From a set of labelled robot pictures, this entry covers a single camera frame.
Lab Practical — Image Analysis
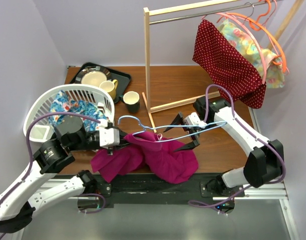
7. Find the pink plastic hanger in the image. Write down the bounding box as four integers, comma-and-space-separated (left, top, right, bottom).
193, 12, 267, 88

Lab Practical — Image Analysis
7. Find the blue wire hanger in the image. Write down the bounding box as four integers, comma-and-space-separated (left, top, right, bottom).
117, 115, 228, 143

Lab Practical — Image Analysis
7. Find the wooden clothes rack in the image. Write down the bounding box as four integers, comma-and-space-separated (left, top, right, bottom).
142, 0, 306, 135

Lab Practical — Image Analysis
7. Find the red polka dot skirt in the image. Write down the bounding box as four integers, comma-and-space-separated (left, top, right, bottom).
193, 20, 266, 109

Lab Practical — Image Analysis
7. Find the magenta cloth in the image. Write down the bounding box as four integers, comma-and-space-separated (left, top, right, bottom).
91, 132, 198, 184

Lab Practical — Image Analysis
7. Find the yellow mug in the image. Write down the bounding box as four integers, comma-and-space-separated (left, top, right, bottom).
99, 79, 118, 100

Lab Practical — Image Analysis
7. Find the cream plate black rim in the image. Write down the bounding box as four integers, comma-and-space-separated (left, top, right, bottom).
75, 65, 112, 87

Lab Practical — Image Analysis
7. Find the black mug cream inside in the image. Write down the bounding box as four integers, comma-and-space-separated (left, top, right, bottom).
119, 91, 140, 114

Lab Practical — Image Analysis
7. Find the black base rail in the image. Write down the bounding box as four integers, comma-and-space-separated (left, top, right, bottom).
67, 172, 246, 210

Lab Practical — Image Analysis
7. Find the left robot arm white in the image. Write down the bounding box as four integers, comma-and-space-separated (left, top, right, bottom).
0, 112, 120, 234

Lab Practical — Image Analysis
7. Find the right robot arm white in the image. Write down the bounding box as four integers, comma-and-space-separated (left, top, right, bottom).
166, 97, 285, 197

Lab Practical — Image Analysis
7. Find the black tray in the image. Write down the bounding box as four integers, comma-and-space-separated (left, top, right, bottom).
68, 62, 131, 104

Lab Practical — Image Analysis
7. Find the white laundry basket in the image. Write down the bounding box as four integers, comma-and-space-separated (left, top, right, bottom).
23, 84, 115, 135

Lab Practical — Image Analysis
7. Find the orange plastic hanger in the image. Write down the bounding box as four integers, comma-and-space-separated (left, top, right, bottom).
218, 0, 289, 74

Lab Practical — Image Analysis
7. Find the floral pastel skirt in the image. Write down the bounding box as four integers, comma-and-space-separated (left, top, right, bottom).
216, 17, 285, 89

